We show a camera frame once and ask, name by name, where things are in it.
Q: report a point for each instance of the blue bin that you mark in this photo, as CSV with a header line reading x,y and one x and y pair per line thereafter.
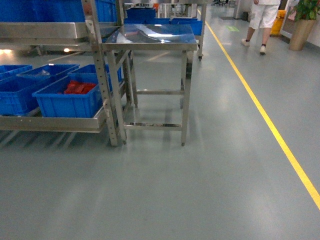
x,y
54,103
16,93
90,70

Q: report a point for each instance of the green potted plant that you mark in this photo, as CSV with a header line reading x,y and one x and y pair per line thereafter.
x,y
306,12

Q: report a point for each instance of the red parts in bin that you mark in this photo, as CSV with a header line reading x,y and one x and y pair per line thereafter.
x,y
79,88

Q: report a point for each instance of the yellow wet floor sign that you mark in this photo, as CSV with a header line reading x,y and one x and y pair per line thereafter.
x,y
275,30

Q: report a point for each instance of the blue bin front right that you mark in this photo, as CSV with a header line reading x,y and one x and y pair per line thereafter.
x,y
54,103

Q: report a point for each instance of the walking person in white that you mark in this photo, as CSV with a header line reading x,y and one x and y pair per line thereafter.
x,y
263,16

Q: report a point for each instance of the blue bin behind front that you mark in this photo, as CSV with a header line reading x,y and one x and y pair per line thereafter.
x,y
90,70

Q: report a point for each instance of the stainless steel shelf rack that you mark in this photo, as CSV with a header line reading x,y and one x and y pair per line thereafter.
x,y
18,26

